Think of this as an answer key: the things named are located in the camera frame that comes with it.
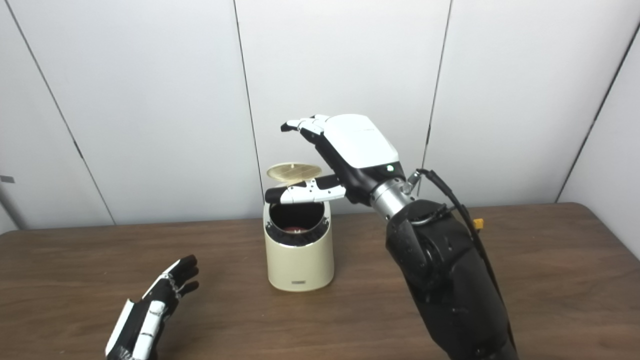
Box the cream-colored round bin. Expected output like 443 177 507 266
263 197 334 292

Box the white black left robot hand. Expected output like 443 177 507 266
105 254 200 360

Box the cream round bin lid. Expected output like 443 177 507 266
266 162 323 187

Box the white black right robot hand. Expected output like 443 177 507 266
264 114 406 206

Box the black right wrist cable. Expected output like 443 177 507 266
407 168 503 303

